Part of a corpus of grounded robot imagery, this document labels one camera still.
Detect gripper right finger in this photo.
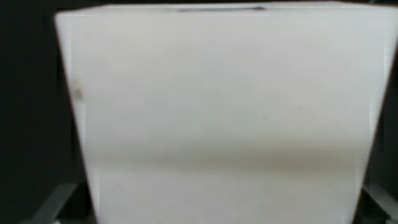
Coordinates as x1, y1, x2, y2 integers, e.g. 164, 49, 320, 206
354, 184, 398, 224

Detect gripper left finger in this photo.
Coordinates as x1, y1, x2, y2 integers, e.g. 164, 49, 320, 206
18, 182, 96, 224

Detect white cabinet block with hole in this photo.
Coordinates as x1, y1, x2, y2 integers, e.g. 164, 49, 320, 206
55, 2, 398, 224

